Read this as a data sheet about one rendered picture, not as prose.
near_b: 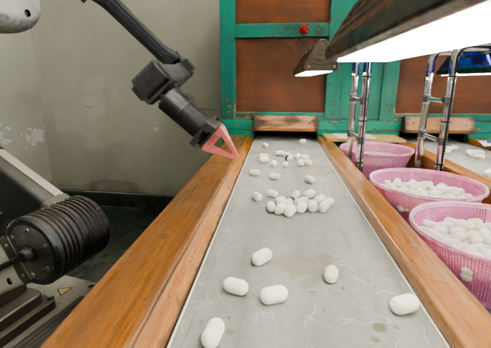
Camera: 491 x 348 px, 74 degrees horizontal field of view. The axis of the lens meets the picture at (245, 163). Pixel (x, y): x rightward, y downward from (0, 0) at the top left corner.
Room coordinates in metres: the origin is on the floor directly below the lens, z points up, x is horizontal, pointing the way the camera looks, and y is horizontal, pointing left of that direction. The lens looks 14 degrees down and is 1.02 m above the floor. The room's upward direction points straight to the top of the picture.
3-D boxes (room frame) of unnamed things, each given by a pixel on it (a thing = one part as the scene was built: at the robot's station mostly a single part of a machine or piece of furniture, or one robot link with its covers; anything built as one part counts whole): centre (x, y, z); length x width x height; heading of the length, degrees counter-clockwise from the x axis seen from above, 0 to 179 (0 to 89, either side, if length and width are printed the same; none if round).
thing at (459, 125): (1.48, -0.87, 0.83); 0.30 x 0.06 x 0.07; 84
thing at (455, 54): (1.05, -0.68, 0.90); 0.20 x 0.19 x 0.45; 174
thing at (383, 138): (1.46, -0.52, 0.77); 0.33 x 0.15 x 0.01; 84
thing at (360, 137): (1.09, -0.28, 0.90); 0.20 x 0.19 x 0.45; 174
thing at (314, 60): (1.10, -0.21, 1.08); 0.62 x 0.08 x 0.07; 174
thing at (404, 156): (1.24, -0.50, 0.72); 0.27 x 0.27 x 0.10
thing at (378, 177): (0.80, -0.46, 0.72); 0.27 x 0.27 x 0.10
